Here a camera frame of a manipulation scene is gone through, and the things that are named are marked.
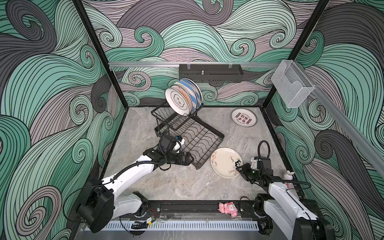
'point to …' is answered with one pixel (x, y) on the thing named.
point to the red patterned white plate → (244, 117)
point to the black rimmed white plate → (177, 101)
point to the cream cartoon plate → (224, 161)
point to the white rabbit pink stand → (289, 175)
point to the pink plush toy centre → (229, 208)
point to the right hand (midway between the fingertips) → (237, 168)
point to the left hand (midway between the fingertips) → (188, 158)
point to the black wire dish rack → (198, 139)
